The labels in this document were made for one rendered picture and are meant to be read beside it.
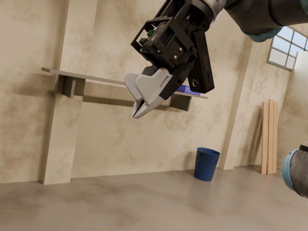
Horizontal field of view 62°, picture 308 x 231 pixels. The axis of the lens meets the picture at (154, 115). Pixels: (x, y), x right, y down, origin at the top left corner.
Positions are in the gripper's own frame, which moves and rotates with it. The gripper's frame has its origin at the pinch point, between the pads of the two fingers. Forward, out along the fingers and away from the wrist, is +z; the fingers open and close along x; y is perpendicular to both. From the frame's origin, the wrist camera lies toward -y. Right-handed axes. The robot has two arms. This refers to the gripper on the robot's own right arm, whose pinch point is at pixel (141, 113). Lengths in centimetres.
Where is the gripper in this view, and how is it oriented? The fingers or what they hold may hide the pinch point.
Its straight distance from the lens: 42.9
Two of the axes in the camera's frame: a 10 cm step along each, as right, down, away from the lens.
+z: -5.3, 8.3, -1.7
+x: 5.7, 2.1, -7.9
